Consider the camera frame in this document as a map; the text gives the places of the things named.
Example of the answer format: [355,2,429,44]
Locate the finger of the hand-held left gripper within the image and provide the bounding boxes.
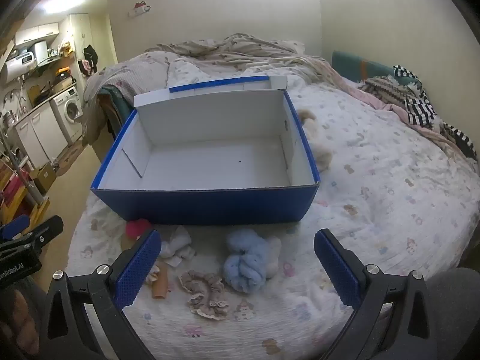
[0,214,31,242]
[0,215,64,256]

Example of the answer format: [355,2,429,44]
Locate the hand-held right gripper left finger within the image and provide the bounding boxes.
[37,229,162,360]

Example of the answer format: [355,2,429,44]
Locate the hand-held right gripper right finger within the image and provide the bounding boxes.
[314,228,437,360]

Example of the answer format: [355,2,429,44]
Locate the small beige scrunchie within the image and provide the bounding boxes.
[146,264,162,286]

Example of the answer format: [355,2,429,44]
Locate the pink fluffy sock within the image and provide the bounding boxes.
[125,218,154,241]

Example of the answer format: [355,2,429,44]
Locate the white sock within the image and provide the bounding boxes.
[159,226,196,267]

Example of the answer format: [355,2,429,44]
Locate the beige ruffled sock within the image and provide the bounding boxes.
[178,270,229,321]

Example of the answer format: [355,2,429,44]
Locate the white fluffy cloth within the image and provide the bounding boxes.
[262,236,283,274]

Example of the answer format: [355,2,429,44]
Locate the light blue fluffy cloth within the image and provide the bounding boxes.
[223,229,274,295]

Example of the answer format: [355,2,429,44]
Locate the blue cardboard box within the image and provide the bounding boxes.
[90,75,321,227]

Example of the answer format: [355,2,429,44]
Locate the yellow wooden rack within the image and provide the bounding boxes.
[17,195,51,229]

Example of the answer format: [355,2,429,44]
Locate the metal pole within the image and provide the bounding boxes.
[0,127,44,203]

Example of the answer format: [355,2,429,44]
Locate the brown cardboard box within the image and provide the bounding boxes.
[30,163,57,196]

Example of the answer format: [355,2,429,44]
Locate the white base cabinet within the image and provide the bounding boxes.
[15,103,70,169]

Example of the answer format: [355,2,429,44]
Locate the beige plush toy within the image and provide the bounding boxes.
[298,109,332,173]

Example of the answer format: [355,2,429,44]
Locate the person's grey clothing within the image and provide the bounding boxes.
[424,266,480,360]

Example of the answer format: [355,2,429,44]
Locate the white washing machine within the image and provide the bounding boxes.
[50,86,84,145]

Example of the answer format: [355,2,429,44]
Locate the white water heater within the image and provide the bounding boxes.
[0,58,36,85]

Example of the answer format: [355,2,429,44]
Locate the white cylindrical appliance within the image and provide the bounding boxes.
[34,41,49,66]

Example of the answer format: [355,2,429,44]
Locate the black white striped garment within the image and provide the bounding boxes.
[392,65,479,158]

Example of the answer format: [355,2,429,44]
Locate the hanging dark clothes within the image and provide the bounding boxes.
[82,44,99,74]

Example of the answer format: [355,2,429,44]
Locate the brown patterned knit cloth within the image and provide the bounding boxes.
[358,76,417,106]

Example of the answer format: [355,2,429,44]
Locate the teal headboard cushion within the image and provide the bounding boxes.
[332,50,424,87]

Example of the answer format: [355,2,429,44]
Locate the beige duvet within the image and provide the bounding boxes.
[82,33,338,147]

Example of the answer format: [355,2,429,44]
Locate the white wall cabinets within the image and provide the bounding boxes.
[15,22,61,47]

